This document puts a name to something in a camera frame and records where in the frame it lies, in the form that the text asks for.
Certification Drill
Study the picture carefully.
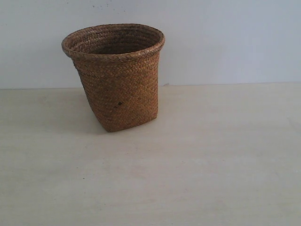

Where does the brown woven wicker basket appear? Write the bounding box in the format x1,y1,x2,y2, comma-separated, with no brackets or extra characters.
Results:
61,24,165,132

